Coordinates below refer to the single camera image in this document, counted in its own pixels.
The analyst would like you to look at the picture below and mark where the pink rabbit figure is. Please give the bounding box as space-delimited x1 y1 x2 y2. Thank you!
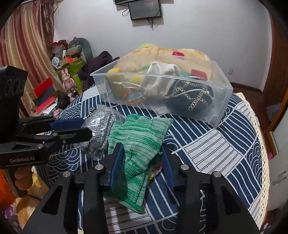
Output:
60 68 76 91

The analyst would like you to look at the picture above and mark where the cream lace bed sheet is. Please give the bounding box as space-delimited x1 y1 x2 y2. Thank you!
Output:
238 92 271 228

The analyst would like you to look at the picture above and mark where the colourful printed cloth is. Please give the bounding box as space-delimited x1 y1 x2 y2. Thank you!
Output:
147 157 163 181

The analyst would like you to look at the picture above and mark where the blue patterned bedcover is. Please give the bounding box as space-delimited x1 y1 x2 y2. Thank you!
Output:
36 85 269 234

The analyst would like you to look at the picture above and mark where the wooden door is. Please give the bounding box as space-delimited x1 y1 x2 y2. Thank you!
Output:
262 11 288 96

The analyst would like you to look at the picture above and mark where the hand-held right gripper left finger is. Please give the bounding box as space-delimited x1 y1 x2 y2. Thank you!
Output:
22 143 125 234

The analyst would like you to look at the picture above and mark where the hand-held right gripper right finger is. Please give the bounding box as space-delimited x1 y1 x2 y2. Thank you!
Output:
161 145 260 234

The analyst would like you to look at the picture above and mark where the white cabinet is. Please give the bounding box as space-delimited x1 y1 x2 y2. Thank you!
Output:
267 128 288 212

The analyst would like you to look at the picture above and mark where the person's left hand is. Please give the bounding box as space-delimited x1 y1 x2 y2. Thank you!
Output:
13 167 35 191

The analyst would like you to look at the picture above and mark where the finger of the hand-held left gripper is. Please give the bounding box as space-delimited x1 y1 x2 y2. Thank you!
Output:
17 127 93 156
19 116 85 134

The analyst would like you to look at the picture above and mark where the white cloth pouch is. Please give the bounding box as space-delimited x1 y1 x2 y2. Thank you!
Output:
140 61 181 100

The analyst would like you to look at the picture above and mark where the dark purple cloth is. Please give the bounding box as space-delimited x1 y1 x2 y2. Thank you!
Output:
79 51 120 89

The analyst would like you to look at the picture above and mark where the clear plastic storage box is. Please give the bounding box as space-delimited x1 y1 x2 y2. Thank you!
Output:
90 56 233 129

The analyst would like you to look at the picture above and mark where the black gold patterned pouch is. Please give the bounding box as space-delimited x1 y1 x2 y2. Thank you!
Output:
165 78 215 113

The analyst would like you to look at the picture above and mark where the green knit glove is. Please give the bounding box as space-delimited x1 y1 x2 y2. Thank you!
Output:
103 114 174 214

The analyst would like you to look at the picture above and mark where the wall-mounted black monitor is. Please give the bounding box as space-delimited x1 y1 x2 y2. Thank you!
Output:
128 0 163 21

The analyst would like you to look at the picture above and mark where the green toy blaster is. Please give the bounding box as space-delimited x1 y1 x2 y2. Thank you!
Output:
56 57 86 96

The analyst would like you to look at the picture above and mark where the yellow plush toy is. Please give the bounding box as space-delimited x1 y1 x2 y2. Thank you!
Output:
107 67 145 84

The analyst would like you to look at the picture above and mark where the stack of red boxes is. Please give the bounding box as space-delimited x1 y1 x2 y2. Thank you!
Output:
29 77 59 116

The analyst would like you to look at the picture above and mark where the grey-green plush toy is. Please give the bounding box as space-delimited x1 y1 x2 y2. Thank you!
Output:
67 37 93 62

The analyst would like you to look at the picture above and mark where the silver glitter pouch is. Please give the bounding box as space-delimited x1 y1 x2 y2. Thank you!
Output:
77 105 118 159

